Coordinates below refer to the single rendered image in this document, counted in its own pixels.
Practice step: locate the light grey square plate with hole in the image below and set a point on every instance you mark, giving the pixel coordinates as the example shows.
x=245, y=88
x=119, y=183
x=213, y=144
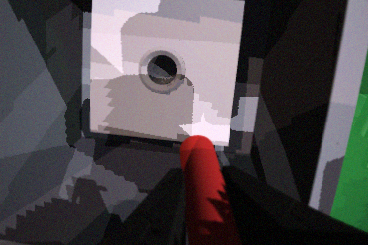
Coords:
x=130, y=93

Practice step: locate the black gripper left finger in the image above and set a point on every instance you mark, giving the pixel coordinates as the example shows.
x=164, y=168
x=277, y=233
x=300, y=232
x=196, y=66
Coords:
x=158, y=220

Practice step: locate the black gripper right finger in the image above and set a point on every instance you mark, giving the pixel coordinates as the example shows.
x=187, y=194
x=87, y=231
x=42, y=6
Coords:
x=267, y=216

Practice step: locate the red peg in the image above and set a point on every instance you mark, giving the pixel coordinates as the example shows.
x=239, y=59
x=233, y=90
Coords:
x=209, y=216

